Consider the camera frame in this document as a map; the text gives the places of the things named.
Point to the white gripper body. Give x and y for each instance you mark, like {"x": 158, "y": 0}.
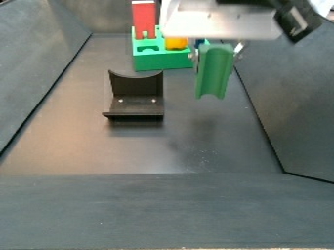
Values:
{"x": 205, "y": 19}

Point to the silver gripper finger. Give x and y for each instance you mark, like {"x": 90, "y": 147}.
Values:
{"x": 238, "y": 49}
{"x": 194, "y": 57}

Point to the green arch block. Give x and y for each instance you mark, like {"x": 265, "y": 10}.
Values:
{"x": 216, "y": 63}

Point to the green shape sorter board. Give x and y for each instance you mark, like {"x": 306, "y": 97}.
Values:
{"x": 153, "y": 57}

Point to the yellow pentagon block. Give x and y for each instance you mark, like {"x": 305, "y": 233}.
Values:
{"x": 175, "y": 43}

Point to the tall red notched block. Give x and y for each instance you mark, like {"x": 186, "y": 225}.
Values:
{"x": 143, "y": 12}

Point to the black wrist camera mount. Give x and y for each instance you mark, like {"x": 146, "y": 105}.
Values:
{"x": 296, "y": 16}

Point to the black curved bracket stand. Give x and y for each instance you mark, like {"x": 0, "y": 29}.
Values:
{"x": 137, "y": 96}

